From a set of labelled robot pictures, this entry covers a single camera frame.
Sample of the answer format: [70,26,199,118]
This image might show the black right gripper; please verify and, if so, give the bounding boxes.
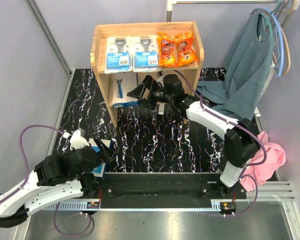
[127,75,174,111]

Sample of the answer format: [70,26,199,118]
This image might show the white Harry's razor box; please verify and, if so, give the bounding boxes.
[112,71,139,108]

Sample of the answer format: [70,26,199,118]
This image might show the blue Harry's razor box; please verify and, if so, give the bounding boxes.
[88,138,114,179]

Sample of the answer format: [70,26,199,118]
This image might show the Gillette razor blister pack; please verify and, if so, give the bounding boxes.
[104,36,133,74]

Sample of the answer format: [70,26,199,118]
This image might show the orange razor pack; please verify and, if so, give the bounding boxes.
[157,32,178,68]
[174,30,198,67]

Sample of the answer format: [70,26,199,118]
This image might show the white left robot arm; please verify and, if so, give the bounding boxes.
[0,138,115,228]

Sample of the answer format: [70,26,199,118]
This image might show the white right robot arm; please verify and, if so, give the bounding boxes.
[127,74,261,199]

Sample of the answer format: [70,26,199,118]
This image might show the wooden two-tier shelf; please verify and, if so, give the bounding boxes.
[89,20,205,128]

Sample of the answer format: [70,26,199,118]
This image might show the small white bottle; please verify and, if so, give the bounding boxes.
[158,103,165,115]

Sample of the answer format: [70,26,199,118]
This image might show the metal clothes rack bar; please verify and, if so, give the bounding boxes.
[166,0,284,22]

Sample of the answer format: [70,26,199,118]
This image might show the teal blue t-shirt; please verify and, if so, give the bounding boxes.
[197,11,274,120]

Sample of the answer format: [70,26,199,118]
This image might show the blue plastic hanger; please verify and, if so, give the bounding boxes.
[251,7,285,79]

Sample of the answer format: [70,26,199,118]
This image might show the beige wooden hanger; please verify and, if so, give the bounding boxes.
[275,0,300,76]

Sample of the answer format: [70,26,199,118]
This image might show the green plastic hanger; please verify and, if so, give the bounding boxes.
[259,0,281,37]

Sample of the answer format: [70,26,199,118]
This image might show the pink cloth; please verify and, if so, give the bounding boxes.
[240,130,286,192]

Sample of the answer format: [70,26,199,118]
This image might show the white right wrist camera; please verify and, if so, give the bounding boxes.
[156,71,165,87]

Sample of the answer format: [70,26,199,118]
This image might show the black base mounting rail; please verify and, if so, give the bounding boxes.
[96,172,247,211]

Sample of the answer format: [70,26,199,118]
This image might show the aluminium corner frame profile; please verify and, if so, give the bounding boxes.
[27,0,73,76]

